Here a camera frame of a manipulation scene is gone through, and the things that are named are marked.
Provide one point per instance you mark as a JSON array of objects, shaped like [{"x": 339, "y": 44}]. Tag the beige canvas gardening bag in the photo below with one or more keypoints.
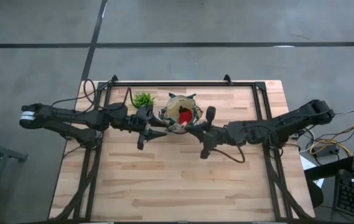
[{"x": 173, "y": 107}]

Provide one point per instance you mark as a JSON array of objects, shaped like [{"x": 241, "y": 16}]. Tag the black metal table frame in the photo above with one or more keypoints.
[{"x": 179, "y": 84}]

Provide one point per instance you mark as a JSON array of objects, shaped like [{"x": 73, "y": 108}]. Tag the black round stool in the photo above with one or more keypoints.
[{"x": 317, "y": 194}]

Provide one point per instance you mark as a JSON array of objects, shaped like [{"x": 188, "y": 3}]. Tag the grey power box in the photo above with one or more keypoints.
[{"x": 327, "y": 151}]

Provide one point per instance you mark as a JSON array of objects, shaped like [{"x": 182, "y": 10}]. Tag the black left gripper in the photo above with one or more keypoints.
[{"x": 144, "y": 119}]

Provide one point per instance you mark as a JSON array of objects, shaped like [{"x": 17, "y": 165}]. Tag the white paper sheet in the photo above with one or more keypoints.
[{"x": 307, "y": 163}]

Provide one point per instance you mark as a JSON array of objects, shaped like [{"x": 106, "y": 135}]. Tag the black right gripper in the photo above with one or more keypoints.
[{"x": 209, "y": 133}]

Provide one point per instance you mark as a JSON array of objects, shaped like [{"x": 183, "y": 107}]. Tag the small green potted plant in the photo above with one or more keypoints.
[{"x": 143, "y": 100}]

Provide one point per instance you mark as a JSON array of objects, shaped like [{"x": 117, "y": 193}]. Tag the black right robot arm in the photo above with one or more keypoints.
[{"x": 273, "y": 127}]

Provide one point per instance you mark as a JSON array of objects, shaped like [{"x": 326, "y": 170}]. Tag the red gardening glove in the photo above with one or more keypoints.
[{"x": 185, "y": 116}]

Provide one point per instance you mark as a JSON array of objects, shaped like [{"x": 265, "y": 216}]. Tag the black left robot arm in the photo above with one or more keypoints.
[{"x": 92, "y": 118}]

